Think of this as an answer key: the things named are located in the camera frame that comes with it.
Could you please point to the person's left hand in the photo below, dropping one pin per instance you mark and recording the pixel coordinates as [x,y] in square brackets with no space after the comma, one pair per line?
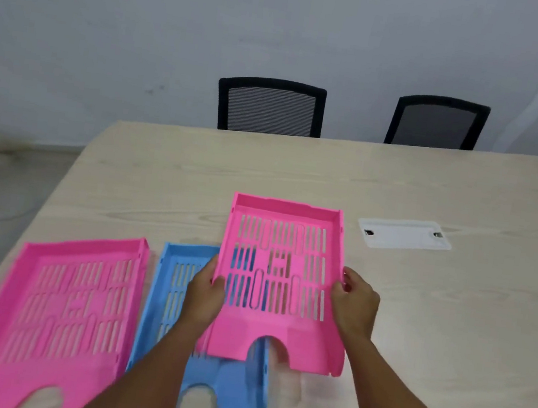
[203,296]

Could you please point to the person's left thumb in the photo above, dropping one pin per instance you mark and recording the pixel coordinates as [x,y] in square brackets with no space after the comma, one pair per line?
[214,268]

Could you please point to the person's right thumb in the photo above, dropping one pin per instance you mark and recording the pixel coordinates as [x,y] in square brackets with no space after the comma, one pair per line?
[339,288]

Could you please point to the person's left forearm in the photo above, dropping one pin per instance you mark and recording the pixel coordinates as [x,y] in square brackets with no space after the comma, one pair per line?
[144,368]

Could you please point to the blue plastic paper tray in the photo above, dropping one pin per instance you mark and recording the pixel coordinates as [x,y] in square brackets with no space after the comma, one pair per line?
[172,297]

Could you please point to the person's right forearm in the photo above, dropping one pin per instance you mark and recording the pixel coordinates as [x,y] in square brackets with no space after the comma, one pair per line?
[400,406]

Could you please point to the person's right hand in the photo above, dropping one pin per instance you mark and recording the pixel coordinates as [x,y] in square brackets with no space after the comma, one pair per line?
[357,306]

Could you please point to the pink plastic paper tray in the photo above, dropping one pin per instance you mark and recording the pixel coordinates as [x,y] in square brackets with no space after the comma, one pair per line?
[278,281]
[56,316]

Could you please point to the black mesh office chair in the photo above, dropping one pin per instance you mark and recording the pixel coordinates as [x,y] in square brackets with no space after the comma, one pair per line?
[270,107]
[437,122]

